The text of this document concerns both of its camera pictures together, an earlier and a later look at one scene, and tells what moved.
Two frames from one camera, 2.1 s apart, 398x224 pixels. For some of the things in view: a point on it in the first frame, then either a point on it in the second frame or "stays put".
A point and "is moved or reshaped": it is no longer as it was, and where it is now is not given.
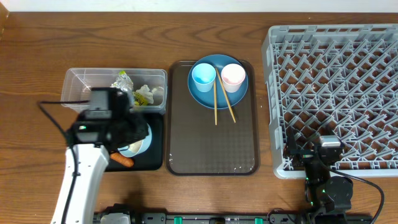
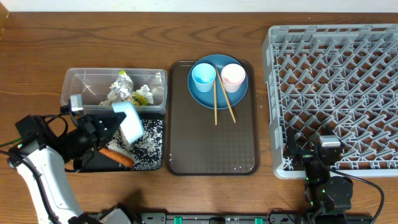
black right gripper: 291,150 stays put
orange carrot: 125,161 stays put
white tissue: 145,90 stays put
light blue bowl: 138,147 is moved or reshaped
